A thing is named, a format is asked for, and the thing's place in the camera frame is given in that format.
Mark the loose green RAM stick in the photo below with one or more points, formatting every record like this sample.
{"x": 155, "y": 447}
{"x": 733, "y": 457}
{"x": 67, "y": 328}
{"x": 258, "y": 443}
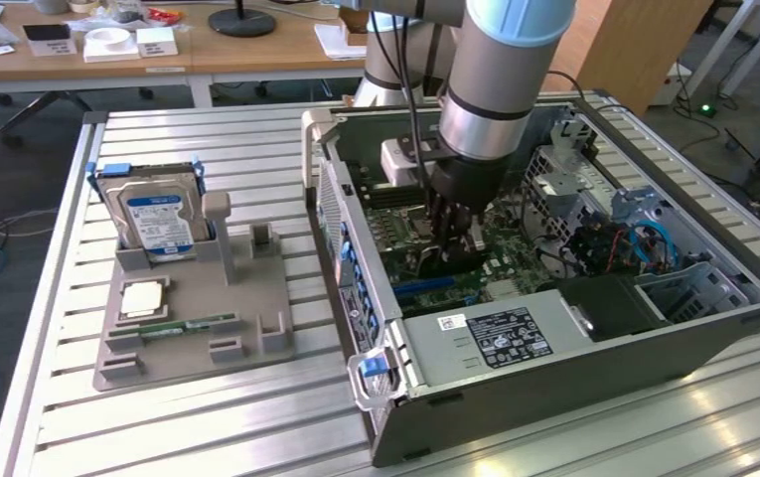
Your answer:
{"x": 167, "y": 328}

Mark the black topped white box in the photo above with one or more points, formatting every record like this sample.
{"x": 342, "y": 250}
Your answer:
{"x": 48, "y": 40}

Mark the white chipset heatsink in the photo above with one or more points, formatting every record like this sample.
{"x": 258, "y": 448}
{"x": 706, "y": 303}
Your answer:
{"x": 502, "y": 291}

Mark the grey cup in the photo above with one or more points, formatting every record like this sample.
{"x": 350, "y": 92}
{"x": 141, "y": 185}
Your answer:
{"x": 51, "y": 6}

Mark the white box with red button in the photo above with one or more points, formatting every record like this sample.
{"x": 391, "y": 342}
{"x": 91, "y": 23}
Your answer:
{"x": 675, "y": 87}

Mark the brown cardboard box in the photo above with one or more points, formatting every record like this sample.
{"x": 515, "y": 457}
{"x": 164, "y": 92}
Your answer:
{"x": 354, "y": 22}

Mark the flat white box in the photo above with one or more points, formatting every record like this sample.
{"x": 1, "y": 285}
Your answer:
{"x": 111, "y": 55}

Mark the white tape roll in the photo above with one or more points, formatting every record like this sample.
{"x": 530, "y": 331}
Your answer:
{"x": 108, "y": 37}

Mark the black graphics card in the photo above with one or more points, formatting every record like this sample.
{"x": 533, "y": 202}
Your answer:
{"x": 445, "y": 266}

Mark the grey open PC case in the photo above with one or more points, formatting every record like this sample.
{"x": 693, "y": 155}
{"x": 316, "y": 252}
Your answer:
{"x": 551, "y": 397}

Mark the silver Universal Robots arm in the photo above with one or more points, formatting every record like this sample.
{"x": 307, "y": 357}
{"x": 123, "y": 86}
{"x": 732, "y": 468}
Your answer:
{"x": 498, "y": 74}

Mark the stack of white papers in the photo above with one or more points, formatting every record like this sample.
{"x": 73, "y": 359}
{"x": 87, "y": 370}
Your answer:
{"x": 339, "y": 45}

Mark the wooden desk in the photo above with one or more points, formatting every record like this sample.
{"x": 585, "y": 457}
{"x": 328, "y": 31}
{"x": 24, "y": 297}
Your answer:
{"x": 55, "y": 69}
{"x": 252, "y": 54}

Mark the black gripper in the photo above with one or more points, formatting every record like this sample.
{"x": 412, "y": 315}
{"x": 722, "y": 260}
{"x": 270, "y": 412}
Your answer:
{"x": 469, "y": 181}

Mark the white table frame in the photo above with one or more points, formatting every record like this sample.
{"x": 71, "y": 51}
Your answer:
{"x": 753, "y": 49}

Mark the grey power supply unit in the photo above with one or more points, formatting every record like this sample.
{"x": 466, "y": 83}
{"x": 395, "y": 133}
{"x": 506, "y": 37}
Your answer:
{"x": 438, "y": 358}

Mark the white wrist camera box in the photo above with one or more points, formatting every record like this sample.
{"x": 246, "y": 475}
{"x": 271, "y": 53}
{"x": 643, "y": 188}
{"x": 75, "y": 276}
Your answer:
{"x": 402, "y": 164}

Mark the blue disk carrier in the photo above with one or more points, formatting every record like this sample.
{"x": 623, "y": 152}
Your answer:
{"x": 113, "y": 170}

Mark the blue case latch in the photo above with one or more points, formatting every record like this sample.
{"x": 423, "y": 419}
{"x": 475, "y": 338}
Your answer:
{"x": 372, "y": 366}

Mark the dark bag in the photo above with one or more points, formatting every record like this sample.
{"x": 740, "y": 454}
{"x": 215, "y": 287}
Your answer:
{"x": 127, "y": 12}

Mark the red packet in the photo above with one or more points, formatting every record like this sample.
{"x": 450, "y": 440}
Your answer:
{"x": 162, "y": 17}

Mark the black device with green light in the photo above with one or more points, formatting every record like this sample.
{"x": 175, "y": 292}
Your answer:
{"x": 705, "y": 108}

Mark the black office chair base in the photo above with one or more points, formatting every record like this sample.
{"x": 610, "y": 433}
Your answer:
{"x": 35, "y": 107}

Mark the blue expansion slot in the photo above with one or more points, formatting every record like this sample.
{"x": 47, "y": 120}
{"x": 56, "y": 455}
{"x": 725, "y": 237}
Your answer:
{"x": 422, "y": 285}

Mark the hard disk with blue label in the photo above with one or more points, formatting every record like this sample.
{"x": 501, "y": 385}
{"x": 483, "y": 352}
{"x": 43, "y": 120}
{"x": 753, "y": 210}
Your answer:
{"x": 153, "y": 218}

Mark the CPU socket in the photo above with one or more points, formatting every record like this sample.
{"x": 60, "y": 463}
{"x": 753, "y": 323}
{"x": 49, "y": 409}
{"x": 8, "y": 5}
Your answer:
{"x": 419, "y": 223}

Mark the white labelled box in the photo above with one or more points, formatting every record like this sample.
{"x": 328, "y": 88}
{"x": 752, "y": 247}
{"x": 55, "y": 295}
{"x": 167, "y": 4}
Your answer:
{"x": 155, "y": 42}

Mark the silver metal drive cage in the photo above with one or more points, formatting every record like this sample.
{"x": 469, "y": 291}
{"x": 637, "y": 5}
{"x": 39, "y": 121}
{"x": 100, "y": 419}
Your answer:
{"x": 551, "y": 199}

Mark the beige tape roll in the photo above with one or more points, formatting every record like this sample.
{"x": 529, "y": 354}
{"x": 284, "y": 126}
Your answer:
{"x": 81, "y": 6}

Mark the black lamp base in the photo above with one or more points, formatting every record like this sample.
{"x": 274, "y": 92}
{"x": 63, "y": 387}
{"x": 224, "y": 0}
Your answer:
{"x": 242, "y": 22}

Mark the wooden cabinet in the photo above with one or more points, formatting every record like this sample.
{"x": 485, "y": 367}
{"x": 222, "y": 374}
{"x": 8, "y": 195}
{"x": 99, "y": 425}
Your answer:
{"x": 630, "y": 49}

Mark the green motherboard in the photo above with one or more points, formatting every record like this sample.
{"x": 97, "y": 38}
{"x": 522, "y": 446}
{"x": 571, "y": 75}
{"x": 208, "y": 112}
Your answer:
{"x": 511, "y": 258}

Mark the silver CPU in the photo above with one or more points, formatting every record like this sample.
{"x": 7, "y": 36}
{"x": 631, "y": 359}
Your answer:
{"x": 139, "y": 300}

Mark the silver disk bay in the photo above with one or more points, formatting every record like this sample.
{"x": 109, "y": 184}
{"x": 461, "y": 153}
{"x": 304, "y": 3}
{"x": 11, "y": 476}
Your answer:
{"x": 690, "y": 293}

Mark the grey parts rack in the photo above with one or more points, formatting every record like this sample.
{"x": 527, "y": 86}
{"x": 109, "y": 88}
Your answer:
{"x": 200, "y": 303}

